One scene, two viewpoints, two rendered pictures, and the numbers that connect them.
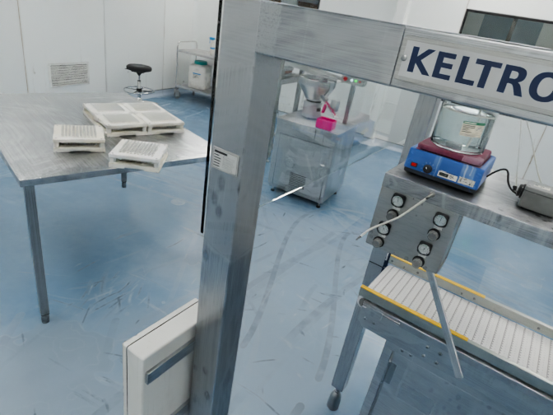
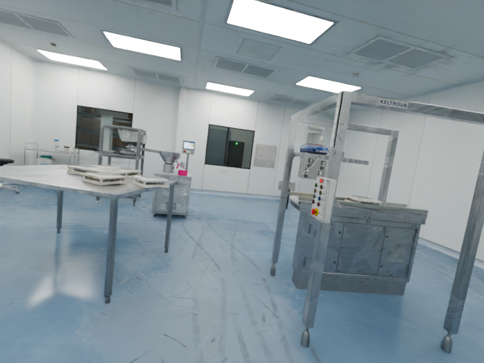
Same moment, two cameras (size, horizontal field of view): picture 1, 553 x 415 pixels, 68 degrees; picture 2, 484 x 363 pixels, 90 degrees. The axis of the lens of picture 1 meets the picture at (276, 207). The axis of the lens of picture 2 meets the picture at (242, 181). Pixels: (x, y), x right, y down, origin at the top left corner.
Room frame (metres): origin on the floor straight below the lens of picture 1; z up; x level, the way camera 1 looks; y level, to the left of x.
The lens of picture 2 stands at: (-0.31, 1.47, 1.24)
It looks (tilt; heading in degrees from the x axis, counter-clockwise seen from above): 6 degrees down; 322
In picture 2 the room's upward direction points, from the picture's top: 7 degrees clockwise
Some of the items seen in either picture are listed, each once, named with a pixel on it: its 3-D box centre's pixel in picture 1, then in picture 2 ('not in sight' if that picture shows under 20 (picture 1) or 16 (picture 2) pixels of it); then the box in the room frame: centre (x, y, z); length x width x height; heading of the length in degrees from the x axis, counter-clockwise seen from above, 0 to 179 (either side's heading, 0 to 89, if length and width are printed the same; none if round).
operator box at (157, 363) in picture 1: (169, 376); (323, 199); (0.55, 0.15, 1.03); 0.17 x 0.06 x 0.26; 149
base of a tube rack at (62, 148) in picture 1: (79, 142); (104, 181); (2.08, 1.12, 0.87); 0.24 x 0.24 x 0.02; 28
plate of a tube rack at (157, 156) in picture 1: (140, 150); (151, 178); (1.99, 0.75, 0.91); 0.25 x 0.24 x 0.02; 97
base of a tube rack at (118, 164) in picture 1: (140, 159); (150, 184); (1.99, 0.75, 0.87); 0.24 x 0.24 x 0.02; 7
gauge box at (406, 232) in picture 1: (415, 222); (312, 168); (1.07, -0.40, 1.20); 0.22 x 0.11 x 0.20; 59
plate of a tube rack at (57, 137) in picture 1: (79, 133); (105, 176); (2.08, 1.12, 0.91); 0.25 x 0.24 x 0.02; 118
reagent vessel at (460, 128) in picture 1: (467, 114); not in sight; (1.14, -0.47, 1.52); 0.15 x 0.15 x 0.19
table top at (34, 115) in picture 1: (89, 124); (81, 177); (2.48, 1.26, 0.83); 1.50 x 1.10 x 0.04; 45
